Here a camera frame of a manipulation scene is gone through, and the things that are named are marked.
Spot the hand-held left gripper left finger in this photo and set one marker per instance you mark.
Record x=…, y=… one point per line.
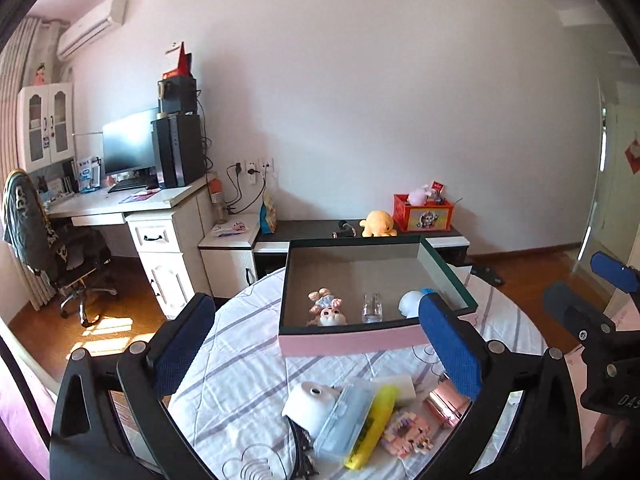
x=182, y=346

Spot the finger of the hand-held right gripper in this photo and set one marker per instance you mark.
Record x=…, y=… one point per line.
x=614, y=269
x=575, y=310

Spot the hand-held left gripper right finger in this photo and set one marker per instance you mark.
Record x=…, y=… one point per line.
x=450, y=351

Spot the rose gold metal case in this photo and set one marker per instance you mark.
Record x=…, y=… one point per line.
x=445, y=402

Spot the white charger plug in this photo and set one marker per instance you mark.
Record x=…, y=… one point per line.
x=400, y=386

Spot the pink building block toy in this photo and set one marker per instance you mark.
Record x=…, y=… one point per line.
x=407, y=432

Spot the pink cardboard box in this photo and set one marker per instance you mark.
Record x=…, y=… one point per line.
x=350, y=340

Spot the clear plastic case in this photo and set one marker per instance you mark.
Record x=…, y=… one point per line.
x=342, y=422

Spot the white and blue round toy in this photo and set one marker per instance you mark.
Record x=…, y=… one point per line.
x=410, y=304

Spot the black flat floor device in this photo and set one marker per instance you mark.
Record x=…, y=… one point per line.
x=487, y=275

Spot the white desk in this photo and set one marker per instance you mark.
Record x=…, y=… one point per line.
x=165, y=255

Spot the low cabinet with black top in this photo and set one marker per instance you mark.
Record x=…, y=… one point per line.
x=230, y=260

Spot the red door decoration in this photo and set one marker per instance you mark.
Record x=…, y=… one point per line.
x=634, y=157

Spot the pink flat packet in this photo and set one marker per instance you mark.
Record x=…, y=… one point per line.
x=229, y=228

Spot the small doll figure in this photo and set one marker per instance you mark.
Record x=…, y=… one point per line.
x=327, y=309

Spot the red printed storage box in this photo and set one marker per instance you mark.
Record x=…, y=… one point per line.
x=425, y=217

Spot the black office chair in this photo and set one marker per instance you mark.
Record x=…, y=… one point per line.
x=75, y=260

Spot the yellow plush toy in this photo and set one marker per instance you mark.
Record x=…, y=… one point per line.
x=378, y=224

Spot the clear bottle with orange cap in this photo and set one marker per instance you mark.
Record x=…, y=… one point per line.
x=218, y=200

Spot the pink mouse pad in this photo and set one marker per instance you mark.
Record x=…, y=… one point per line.
x=137, y=196

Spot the blue and yellow snack bag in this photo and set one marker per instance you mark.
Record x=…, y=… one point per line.
x=267, y=215

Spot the pink plush toy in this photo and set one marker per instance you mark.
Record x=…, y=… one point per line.
x=419, y=196

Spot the small black gadget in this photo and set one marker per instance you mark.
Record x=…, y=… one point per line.
x=344, y=230

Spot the red card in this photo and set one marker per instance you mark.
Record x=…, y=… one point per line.
x=438, y=187

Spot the black keyboard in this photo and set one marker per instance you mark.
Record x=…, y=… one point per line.
x=132, y=185

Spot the pink bed sheet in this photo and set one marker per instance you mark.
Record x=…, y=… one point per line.
x=22, y=420

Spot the blue and white box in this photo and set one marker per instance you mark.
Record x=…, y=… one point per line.
x=88, y=175

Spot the black computer tower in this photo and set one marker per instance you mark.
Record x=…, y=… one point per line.
x=177, y=150

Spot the grey printed shirt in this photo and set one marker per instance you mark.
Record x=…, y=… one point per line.
x=25, y=220

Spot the black computer monitor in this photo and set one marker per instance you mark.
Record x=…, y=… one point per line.
x=130, y=142

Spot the black speaker box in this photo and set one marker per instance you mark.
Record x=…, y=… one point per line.
x=177, y=96

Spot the white glass-door cabinet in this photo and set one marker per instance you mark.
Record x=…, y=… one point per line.
x=45, y=125

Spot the red desk calendar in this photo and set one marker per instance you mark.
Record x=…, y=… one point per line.
x=181, y=62

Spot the small pink doll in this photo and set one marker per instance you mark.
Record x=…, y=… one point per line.
x=41, y=74

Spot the white air conditioner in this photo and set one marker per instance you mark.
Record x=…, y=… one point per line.
x=90, y=25

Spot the white wall socket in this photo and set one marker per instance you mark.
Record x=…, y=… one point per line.
x=235, y=168
x=267, y=165
x=251, y=170

